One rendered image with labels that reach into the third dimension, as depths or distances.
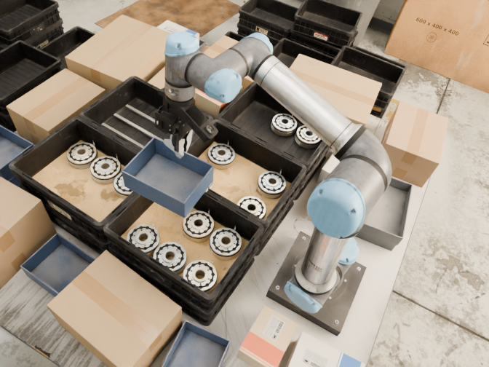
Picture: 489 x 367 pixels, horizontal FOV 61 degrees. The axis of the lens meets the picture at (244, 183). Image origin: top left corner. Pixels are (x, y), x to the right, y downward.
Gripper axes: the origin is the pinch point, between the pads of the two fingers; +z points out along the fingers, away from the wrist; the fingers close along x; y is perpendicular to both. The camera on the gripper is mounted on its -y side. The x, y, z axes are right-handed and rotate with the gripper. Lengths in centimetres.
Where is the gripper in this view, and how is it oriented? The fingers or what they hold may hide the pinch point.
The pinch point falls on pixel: (183, 154)
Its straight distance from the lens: 119.9
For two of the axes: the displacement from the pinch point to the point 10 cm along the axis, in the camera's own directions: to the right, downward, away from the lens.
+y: -8.6, -4.5, 2.4
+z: -1.5, 6.7, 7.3
